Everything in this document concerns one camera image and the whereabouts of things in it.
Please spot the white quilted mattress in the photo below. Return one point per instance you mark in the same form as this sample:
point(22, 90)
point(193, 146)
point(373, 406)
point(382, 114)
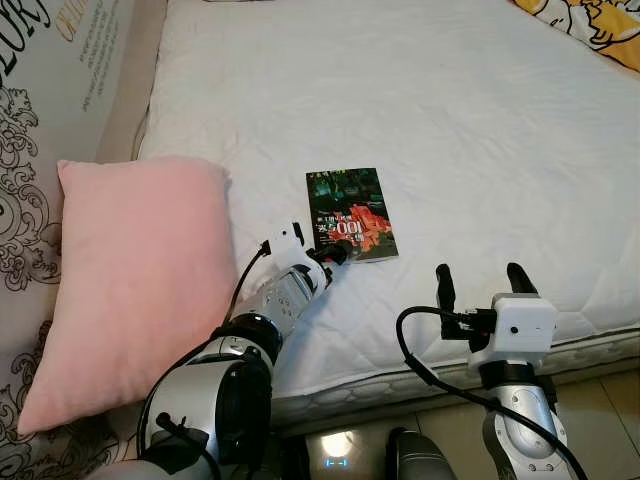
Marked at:
point(450, 130)

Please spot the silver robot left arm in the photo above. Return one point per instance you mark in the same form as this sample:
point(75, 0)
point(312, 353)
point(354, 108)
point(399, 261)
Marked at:
point(220, 390)

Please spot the dark green red book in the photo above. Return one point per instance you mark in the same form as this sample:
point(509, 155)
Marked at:
point(350, 215)

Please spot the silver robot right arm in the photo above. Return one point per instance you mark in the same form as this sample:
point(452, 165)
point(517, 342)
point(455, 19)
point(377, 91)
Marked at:
point(520, 425)

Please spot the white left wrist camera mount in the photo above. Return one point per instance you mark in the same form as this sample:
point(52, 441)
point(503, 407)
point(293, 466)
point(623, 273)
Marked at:
point(290, 245)

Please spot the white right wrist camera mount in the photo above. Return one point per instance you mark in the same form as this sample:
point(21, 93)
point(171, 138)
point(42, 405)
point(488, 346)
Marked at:
point(520, 330)

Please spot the orange cartoon print blanket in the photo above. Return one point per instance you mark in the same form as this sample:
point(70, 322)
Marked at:
point(590, 25)

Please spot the pink pillow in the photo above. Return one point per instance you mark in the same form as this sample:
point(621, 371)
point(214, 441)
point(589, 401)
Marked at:
point(130, 290)

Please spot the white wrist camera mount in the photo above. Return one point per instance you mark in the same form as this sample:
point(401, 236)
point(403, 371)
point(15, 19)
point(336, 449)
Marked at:
point(290, 245)
point(520, 330)

